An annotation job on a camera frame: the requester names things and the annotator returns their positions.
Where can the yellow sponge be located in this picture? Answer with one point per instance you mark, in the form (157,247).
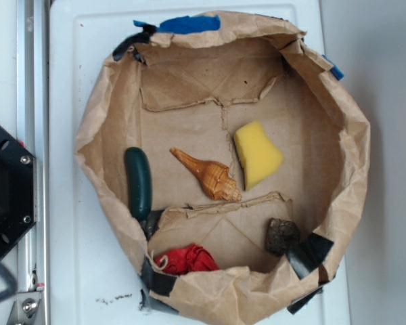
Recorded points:
(258,155)

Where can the aluminium frame rail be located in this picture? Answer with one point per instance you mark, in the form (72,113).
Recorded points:
(32,63)

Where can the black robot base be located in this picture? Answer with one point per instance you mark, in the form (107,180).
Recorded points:
(17,196)

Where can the black tape piece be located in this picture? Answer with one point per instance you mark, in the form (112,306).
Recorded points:
(159,283)
(309,254)
(142,37)

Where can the blue tape strip top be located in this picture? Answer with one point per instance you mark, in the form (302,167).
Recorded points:
(183,25)

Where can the brown paper bag container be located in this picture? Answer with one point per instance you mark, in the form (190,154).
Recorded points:
(193,92)

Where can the black tape piece bottom left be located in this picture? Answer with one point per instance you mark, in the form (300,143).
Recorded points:
(159,283)

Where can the blue tape piece right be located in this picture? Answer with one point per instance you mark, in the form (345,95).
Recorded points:
(338,74)

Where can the black tape piece right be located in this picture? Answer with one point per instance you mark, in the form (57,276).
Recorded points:
(309,254)

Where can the red crumpled cloth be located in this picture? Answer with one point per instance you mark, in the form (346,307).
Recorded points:
(180,261)

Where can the orange conch seashell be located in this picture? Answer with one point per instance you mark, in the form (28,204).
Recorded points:
(212,176)

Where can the black tape piece top left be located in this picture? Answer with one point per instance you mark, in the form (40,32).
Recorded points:
(142,37)

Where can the white tray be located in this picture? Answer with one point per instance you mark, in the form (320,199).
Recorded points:
(90,279)

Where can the metal corner bracket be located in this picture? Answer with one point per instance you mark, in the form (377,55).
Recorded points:
(25,309)

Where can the dark grey rock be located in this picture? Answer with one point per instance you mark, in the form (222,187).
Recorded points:
(281,235)

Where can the dark green cucumber toy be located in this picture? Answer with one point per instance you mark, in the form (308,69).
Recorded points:
(139,183)

